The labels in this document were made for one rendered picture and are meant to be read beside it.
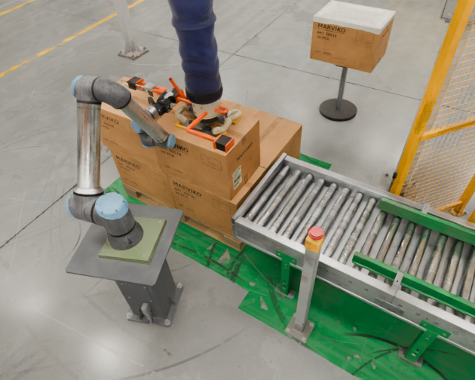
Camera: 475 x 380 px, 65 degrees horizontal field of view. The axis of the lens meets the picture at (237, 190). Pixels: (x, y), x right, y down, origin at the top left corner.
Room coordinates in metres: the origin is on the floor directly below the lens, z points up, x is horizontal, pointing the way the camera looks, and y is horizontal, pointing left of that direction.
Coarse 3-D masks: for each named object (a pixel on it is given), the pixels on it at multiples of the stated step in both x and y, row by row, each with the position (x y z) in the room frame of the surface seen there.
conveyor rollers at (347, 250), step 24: (288, 168) 1.92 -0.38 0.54; (264, 192) 1.70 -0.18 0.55; (312, 192) 1.67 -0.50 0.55; (264, 216) 1.49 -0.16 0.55; (312, 216) 1.46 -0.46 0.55; (360, 216) 1.44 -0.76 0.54; (384, 216) 1.42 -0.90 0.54; (336, 240) 1.27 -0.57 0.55; (384, 240) 1.25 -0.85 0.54; (408, 240) 1.24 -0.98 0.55; (456, 240) 1.22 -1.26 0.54; (432, 264) 1.07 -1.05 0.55; (456, 264) 1.05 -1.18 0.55; (408, 288) 0.93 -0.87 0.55; (456, 312) 0.79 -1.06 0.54
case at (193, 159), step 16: (176, 128) 1.95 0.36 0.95; (240, 128) 1.90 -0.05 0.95; (256, 128) 1.94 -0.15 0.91; (176, 144) 1.86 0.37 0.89; (192, 144) 1.79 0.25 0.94; (208, 144) 1.77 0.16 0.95; (240, 144) 1.77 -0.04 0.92; (256, 144) 1.93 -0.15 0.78; (160, 160) 1.98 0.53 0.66; (176, 160) 1.88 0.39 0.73; (192, 160) 1.80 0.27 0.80; (208, 160) 1.72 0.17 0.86; (224, 160) 1.65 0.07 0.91; (240, 160) 1.76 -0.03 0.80; (256, 160) 1.93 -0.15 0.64; (176, 176) 1.91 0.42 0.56; (192, 176) 1.82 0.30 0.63; (208, 176) 1.74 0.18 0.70; (224, 176) 1.66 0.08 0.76; (240, 176) 1.75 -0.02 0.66; (224, 192) 1.67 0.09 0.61
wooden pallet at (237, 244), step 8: (128, 192) 2.29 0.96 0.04; (136, 192) 2.23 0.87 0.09; (144, 200) 2.20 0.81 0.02; (152, 200) 2.19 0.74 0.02; (184, 216) 1.92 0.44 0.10; (192, 224) 1.89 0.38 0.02; (200, 224) 1.89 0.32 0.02; (208, 232) 1.80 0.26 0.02; (216, 232) 1.79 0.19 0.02; (224, 240) 1.71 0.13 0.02; (232, 240) 1.65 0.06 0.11; (240, 248) 1.61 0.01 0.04
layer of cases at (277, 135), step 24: (264, 120) 2.51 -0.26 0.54; (288, 120) 2.49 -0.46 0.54; (264, 144) 2.21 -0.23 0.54; (288, 144) 2.22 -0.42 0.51; (120, 168) 2.28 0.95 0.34; (144, 168) 2.10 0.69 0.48; (264, 168) 1.94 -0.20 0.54; (144, 192) 2.16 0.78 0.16; (168, 192) 1.98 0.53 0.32; (192, 192) 1.83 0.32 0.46; (240, 192) 1.72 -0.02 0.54; (192, 216) 1.86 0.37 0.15; (216, 216) 1.72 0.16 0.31
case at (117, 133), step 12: (132, 96) 2.38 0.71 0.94; (144, 96) 2.36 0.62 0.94; (156, 96) 2.35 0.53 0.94; (108, 108) 2.24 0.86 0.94; (144, 108) 2.21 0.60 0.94; (108, 120) 2.23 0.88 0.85; (120, 120) 2.15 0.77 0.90; (156, 120) 2.06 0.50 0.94; (108, 132) 2.26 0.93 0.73; (120, 132) 2.18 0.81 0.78; (132, 132) 2.10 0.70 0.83; (108, 144) 2.29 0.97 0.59; (120, 144) 2.21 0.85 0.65; (132, 144) 2.13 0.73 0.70; (132, 156) 2.15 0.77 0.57; (144, 156) 2.07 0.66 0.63; (156, 156) 2.00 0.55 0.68; (156, 168) 2.02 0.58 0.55
